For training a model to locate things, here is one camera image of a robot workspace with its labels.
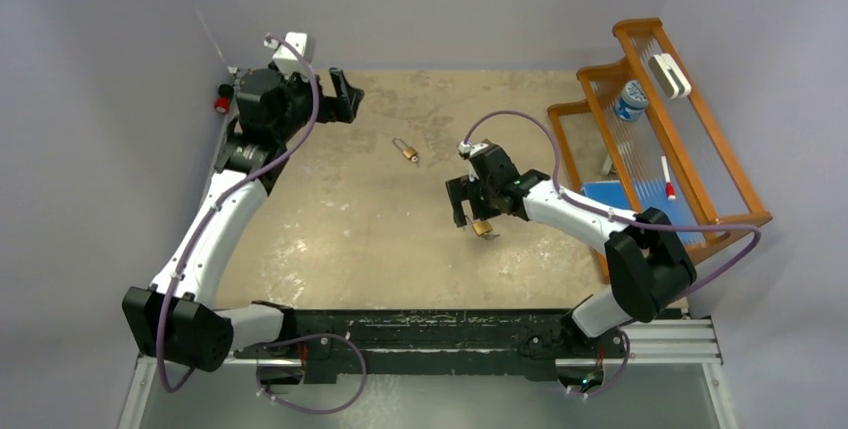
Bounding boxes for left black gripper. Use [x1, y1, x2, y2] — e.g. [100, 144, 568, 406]
[270, 62, 362, 144]

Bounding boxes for brass padlock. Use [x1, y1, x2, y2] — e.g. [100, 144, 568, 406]
[392, 137, 420, 165]
[465, 216, 500, 241]

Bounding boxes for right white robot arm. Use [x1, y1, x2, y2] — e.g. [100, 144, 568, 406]
[445, 142, 697, 356]

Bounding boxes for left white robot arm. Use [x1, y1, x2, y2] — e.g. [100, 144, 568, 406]
[122, 66, 365, 375]

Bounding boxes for red emergency button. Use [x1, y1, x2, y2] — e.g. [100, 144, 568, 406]
[214, 84, 234, 114]

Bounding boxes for blue notebook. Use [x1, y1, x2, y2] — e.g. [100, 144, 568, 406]
[572, 180, 696, 247]

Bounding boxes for orange wooden rack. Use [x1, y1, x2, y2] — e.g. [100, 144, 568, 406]
[547, 17, 774, 284]

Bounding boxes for red white marker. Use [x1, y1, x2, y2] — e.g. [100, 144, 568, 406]
[660, 155, 676, 201]

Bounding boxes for white eraser block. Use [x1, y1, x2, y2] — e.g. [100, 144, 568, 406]
[648, 53, 692, 99]

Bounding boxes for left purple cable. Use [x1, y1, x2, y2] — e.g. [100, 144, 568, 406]
[154, 33, 368, 415]

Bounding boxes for purple cable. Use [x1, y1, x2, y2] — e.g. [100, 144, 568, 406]
[154, 33, 368, 415]
[462, 110, 762, 401]

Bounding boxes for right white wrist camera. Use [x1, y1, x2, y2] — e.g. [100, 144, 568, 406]
[457, 139, 492, 159]

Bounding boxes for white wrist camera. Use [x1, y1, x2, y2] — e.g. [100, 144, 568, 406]
[264, 32, 315, 77]
[457, 139, 492, 159]

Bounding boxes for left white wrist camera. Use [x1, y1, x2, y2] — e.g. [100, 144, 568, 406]
[264, 32, 315, 77]

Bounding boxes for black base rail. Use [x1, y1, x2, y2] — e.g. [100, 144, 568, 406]
[233, 308, 684, 388]

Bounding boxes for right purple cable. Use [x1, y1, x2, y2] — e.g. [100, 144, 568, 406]
[462, 110, 762, 401]

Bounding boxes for aluminium frame rails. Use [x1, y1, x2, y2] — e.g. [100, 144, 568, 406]
[120, 320, 737, 428]

